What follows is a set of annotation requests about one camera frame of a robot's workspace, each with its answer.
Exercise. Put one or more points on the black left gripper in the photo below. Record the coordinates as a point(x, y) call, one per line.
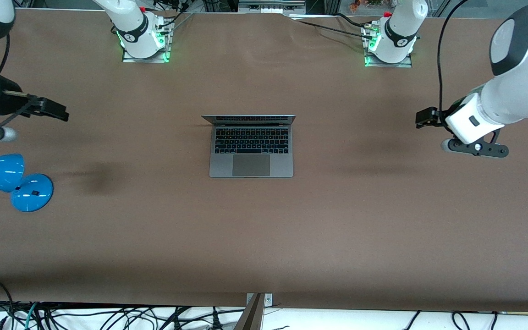
point(434, 117)

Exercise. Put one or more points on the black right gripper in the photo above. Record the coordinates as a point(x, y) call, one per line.
point(8, 97)

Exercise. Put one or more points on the grey laptop with black keyboard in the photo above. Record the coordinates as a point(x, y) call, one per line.
point(250, 158)

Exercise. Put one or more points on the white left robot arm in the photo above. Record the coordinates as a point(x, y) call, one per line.
point(520, 68)

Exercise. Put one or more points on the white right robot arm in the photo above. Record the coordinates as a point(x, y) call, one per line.
point(135, 27)

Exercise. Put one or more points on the small orange object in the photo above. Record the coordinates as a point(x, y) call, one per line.
point(354, 4)

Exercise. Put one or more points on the grey power strip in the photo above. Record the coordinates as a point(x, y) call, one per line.
point(268, 7)

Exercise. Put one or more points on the aluminium frame post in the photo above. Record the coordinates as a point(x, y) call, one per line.
point(332, 5)

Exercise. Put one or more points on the silver table edge bracket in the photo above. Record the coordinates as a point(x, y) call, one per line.
point(268, 299)

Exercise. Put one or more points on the dark camera stand post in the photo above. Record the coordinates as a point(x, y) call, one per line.
point(250, 318)

